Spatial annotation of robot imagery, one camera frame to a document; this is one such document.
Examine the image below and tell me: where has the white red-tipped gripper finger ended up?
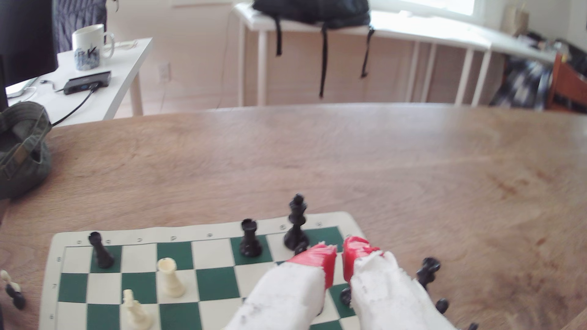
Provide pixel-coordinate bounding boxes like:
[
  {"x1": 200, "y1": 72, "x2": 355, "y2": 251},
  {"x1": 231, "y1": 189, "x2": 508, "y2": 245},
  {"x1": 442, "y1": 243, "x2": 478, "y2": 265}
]
[
  {"x1": 222, "y1": 244, "x2": 338, "y2": 330},
  {"x1": 342, "y1": 236, "x2": 459, "y2": 330}
]

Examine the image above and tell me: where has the black queen chess piece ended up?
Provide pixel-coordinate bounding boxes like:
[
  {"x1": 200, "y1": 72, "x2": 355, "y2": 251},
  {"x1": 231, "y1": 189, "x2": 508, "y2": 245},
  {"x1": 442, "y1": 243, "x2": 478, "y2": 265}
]
[{"x1": 415, "y1": 257, "x2": 442, "y2": 291}]

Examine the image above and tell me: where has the black king chess piece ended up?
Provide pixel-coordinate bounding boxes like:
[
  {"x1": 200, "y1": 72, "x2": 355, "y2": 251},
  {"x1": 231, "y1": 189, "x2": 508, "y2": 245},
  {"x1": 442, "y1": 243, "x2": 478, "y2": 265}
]
[{"x1": 283, "y1": 193, "x2": 311, "y2": 251}]

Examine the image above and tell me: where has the green white chess mat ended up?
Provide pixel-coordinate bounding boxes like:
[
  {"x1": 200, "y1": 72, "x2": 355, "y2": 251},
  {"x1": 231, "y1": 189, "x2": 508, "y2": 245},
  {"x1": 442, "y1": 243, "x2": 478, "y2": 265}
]
[{"x1": 39, "y1": 211, "x2": 367, "y2": 330}]

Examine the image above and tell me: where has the white rook chess piece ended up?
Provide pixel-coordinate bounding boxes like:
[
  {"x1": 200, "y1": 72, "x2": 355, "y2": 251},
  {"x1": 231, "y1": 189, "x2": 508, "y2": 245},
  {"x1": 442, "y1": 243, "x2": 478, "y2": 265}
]
[{"x1": 157, "y1": 258, "x2": 186, "y2": 299}]

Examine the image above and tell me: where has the white knight chess piece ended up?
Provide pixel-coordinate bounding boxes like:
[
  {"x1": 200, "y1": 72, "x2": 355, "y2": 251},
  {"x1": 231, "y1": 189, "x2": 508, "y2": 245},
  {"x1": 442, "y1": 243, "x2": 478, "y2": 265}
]
[{"x1": 122, "y1": 289, "x2": 154, "y2": 330}]

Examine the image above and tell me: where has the black white patterned cloth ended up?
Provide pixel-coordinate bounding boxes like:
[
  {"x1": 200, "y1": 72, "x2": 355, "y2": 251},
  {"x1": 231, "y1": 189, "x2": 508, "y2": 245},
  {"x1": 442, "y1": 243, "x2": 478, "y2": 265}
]
[{"x1": 490, "y1": 57, "x2": 553, "y2": 110}]

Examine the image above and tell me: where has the long white desk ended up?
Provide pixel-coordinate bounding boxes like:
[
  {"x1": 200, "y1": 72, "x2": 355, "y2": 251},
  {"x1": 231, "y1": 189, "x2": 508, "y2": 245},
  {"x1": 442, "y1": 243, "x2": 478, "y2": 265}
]
[{"x1": 233, "y1": 2, "x2": 558, "y2": 108}]

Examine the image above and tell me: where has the orange wooden chair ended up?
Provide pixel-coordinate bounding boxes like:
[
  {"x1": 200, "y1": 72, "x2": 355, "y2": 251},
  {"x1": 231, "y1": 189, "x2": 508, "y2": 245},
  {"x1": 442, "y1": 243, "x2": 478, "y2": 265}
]
[{"x1": 546, "y1": 53, "x2": 587, "y2": 114}]

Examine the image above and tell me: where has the white side table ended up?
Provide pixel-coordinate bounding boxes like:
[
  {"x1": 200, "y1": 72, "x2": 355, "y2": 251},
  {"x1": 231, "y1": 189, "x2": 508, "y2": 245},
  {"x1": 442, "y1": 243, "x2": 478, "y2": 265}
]
[{"x1": 7, "y1": 38, "x2": 153, "y2": 127}]

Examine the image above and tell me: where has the black backpack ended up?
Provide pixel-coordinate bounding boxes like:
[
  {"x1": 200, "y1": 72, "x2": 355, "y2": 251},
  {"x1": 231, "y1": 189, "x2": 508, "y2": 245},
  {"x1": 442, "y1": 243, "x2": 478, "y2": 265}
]
[{"x1": 251, "y1": 0, "x2": 376, "y2": 99}]

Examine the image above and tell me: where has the black usb hub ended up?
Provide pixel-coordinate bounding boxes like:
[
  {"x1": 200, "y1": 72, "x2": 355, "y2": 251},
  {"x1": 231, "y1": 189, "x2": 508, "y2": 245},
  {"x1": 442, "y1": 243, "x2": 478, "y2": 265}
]
[{"x1": 63, "y1": 71, "x2": 112, "y2": 95}]

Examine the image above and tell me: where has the bright window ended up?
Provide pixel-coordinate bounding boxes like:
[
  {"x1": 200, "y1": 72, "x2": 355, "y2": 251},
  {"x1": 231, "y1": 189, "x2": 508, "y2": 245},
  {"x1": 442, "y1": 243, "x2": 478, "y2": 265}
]
[{"x1": 369, "y1": 0, "x2": 487, "y2": 24}]

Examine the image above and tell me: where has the green cap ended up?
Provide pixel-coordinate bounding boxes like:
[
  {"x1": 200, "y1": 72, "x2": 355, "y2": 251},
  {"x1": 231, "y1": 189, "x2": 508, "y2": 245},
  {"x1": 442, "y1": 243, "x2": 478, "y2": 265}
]
[{"x1": 0, "y1": 101, "x2": 53, "y2": 200}]

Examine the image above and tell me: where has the beige paper bag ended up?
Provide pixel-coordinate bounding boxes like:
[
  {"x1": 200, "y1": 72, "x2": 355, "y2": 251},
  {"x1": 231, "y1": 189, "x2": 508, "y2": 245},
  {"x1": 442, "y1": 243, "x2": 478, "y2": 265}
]
[{"x1": 502, "y1": 2, "x2": 530, "y2": 37}]

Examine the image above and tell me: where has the white mug blue print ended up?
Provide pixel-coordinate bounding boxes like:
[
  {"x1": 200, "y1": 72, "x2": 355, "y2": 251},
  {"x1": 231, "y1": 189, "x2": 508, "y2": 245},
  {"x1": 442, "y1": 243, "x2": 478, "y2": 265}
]
[{"x1": 72, "y1": 24, "x2": 115, "y2": 72}]

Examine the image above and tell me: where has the white flat device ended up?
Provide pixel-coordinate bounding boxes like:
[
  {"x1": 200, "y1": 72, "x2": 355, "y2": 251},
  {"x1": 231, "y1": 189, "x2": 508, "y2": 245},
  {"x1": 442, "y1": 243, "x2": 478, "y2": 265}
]
[{"x1": 6, "y1": 77, "x2": 39, "y2": 98}]

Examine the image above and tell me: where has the dark patterned fabric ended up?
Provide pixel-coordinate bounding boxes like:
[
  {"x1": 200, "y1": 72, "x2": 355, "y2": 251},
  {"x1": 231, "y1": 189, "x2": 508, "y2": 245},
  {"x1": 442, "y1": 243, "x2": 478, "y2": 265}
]
[{"x1": 53, "y1": 0, "x2": 108, "y2": 42}]

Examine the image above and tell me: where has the black monitor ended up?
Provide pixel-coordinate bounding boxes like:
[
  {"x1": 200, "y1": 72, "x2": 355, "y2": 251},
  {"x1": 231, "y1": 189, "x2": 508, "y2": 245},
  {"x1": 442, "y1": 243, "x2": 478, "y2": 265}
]
[{"x1": 0, "y1": 0, "x2": 59, "y2": 111}]

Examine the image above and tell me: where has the black hub cable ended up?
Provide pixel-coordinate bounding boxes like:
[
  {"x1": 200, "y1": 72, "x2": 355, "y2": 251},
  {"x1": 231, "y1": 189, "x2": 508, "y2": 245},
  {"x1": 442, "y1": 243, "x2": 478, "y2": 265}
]
[{"x1": 51, "y1": 87, "x2": 97, "y2": 127}]

